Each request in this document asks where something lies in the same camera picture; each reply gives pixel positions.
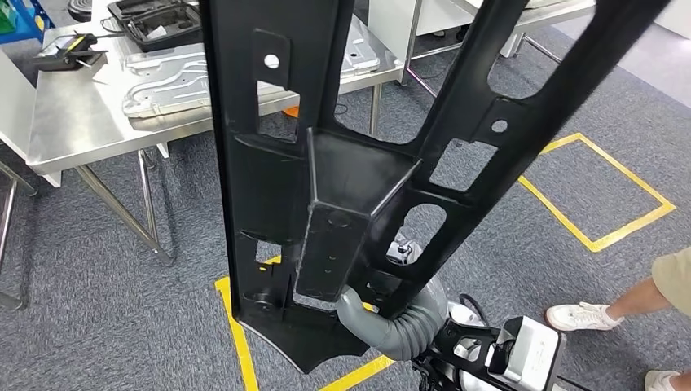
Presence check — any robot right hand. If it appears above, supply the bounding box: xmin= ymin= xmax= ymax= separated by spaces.
xmin=335 ymin=235 xmax=423 ymax=349

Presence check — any person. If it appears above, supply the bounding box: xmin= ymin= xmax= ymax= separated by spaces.
xmin=545 ymin=245 xmax=691 ymax=391

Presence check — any black plastic frame part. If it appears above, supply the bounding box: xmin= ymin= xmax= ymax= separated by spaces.
xmin=200 ymin=0 xmax=673 ymax=375

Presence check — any silver stamped metal plate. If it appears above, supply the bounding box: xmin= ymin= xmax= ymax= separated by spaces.
xmin=121 ymin=15 xmax=382 ymax=120

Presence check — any yellow floor tape square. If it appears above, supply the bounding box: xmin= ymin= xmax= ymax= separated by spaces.
xmin=517 ymin=132 xmax=677 ymax=253

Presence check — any black cable coil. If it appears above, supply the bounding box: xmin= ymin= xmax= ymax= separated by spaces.
xmin=67 ymin=0 xmax=94 ymax=23

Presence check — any black handheld controller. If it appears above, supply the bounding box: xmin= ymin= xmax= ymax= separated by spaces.
xmin=31 ymin=32 xmax=109 ymax=72

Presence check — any stainless steel workbench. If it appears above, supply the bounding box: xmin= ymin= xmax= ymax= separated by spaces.
xmin=25 ymin=0 xmax=407 ymax=266

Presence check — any black foam-lined case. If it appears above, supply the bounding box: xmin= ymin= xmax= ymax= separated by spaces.
xmin=107 ymin=0 xmax=205 ymax=54

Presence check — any white cabinet panel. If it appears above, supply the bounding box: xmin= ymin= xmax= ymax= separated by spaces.
xmin=368 ymin=0 xmax=476 ymax=70

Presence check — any white desk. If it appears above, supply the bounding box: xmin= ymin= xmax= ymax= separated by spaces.
xmin=0 ymin=51 xmax=64 ymax=313

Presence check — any blue steel shelf rack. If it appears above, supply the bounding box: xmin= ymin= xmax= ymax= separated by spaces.
xmin=0 ymin=0 xmax=55 ymax=46

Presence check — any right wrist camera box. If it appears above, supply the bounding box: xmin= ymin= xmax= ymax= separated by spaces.
xmin=487 ymin=315 xmax=566 ymax=391

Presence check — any stainless steel table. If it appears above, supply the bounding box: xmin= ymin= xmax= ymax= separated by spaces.
xmin=402 ymin=0 xmax=597 ymax=99

